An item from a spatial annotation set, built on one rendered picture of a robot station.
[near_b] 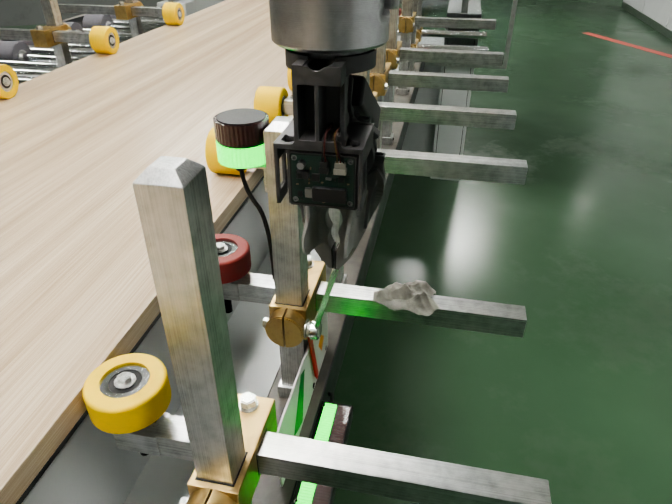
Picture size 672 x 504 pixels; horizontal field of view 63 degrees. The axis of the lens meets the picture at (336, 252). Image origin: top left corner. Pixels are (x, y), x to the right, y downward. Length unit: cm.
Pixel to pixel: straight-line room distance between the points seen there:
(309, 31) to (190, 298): 20
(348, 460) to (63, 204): 62
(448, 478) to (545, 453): 118
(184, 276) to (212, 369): 9
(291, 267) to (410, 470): 27
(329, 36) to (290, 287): 37
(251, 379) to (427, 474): 47
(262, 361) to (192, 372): 55
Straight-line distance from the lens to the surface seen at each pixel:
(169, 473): 87
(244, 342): 104
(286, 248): 66
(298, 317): 69
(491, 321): 74
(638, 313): 236
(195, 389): 46
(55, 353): 66
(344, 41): 41
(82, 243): 85
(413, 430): 170
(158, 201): 36
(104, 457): 78
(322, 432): 78
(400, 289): 73
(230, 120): 61
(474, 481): 57
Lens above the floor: 131
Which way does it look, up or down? 33 degrees down
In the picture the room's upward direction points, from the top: straight up
